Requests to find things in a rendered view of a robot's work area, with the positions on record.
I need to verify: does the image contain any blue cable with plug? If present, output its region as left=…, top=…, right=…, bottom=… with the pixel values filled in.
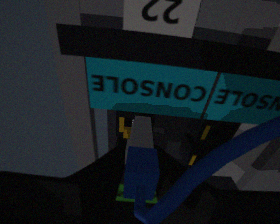
left=123, top=116, right=280, bottom=224

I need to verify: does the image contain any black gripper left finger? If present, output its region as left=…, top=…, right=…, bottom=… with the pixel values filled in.
left=0, top=142, right=127, bottom=224

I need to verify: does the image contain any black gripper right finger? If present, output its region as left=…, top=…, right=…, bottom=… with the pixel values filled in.
left=154, top=145, right=280, bottom=224

